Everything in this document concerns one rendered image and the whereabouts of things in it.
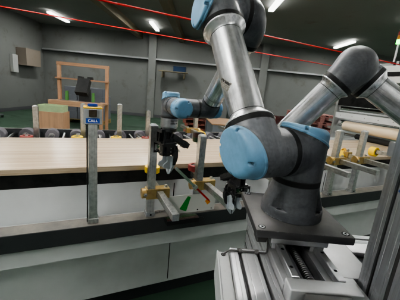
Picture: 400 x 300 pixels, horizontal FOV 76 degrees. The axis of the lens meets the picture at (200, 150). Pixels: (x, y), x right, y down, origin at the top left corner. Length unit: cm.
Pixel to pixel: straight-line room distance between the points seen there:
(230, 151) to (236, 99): 12
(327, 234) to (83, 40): 1199
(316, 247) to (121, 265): 125
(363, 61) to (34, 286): 174
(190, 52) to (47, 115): 642
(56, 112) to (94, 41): 590
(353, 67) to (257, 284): 61
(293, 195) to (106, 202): 107
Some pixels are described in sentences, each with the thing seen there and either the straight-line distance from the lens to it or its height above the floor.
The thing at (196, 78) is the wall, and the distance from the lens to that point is 1112.
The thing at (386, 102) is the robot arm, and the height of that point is 134.
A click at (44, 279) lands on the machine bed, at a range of 171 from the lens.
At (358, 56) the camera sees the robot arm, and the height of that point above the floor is 145.
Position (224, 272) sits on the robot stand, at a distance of 62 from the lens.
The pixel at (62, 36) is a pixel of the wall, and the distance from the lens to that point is 1268.
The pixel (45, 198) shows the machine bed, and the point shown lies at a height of 74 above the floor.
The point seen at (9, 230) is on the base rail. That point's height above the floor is 70.
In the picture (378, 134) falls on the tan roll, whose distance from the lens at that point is 360.
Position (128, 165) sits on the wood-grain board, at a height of 90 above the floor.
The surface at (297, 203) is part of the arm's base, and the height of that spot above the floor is 109.
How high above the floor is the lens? 133
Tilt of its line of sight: 13 degrees down
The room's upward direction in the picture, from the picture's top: 5 degrees clockwise
